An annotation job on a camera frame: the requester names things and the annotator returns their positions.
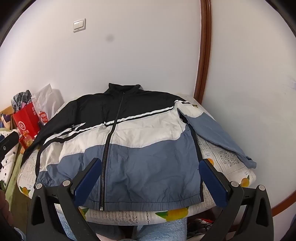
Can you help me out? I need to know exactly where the orange liquid bottle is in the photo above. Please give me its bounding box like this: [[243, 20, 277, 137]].
[[20, 132, 35, 149]]

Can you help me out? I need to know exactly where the brown wooden door frame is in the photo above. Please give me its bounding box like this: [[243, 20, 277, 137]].
[[193, 0, 213, 105]]

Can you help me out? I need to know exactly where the white floral quilt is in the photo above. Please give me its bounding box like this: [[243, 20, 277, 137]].
[[0, 128, 20, 188]]

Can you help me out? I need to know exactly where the plaid cloth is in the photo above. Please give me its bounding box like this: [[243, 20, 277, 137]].
[[11, 90, 33, 113]]

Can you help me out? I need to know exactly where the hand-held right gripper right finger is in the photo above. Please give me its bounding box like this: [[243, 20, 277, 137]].
[[198, 158, 274, 241]]

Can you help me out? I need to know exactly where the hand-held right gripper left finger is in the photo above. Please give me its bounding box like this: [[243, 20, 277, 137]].
[[26, 158, 104, 241]]

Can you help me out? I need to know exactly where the white plastic bag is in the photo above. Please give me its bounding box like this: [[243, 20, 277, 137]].
[[31, 83, 65, 127]]

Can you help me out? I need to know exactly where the black white blue zip jacket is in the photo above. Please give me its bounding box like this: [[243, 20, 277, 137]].
[[22, 83, 257, 211]]

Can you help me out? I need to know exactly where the colourful patterned cloth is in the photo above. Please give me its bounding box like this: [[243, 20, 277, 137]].
[[0, 111, 13, 130]]

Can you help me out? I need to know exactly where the green cloth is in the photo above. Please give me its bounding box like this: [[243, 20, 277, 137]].
[[5, 148, 30, 209]]

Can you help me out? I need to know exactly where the fruit-printed white tablecloth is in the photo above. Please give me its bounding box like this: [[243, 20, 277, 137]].
[[17, 93, 257, 226]]

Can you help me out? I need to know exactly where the red paper bag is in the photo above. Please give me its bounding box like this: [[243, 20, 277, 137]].
[[12, 102, 43, 150]]

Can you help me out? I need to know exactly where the tangle of cables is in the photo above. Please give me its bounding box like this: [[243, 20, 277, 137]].
[[187, 217, 232, 241]]

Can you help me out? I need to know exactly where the white wall light switch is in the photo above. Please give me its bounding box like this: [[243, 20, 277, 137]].
[[73, 19, 86, 33]]

